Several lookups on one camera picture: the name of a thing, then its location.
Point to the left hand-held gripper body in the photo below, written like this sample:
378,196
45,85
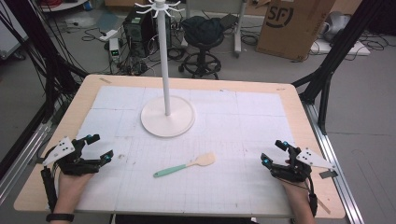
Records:
73,166

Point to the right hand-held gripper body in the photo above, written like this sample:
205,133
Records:
294,171

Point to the person's left hand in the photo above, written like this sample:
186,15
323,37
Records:
70,189

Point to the person's right hand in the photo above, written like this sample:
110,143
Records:
297,194

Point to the black tape piece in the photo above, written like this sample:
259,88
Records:
328,174

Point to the black wristband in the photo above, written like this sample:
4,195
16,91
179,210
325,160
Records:
60,217

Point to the white grid mat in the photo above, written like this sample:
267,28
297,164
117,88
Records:
218,140

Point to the beige tape strip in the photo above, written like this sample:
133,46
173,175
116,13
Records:
105,80

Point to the white hanger stand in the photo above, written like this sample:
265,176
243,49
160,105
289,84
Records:
168,119

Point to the small white device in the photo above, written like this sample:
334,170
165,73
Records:
114,49

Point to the person's dark clothing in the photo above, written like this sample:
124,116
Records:
186,219

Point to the white power strip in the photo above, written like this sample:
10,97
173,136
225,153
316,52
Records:
108,34

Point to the cardboard box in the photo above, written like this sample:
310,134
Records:
292,31

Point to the black computer tower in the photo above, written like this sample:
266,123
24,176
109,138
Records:
140,34

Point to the black stool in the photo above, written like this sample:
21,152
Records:
201,62

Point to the white metal stand leg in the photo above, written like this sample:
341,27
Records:
238,34

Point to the white flat board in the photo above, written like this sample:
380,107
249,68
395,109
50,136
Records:
358,49

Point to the white round table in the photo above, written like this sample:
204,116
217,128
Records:
62,5

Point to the dark cloth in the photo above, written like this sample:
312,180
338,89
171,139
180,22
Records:
202,29

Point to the aluminium rail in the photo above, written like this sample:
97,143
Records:
333,161
21,161

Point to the black frame strut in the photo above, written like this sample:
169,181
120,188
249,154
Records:
40,46
339,53

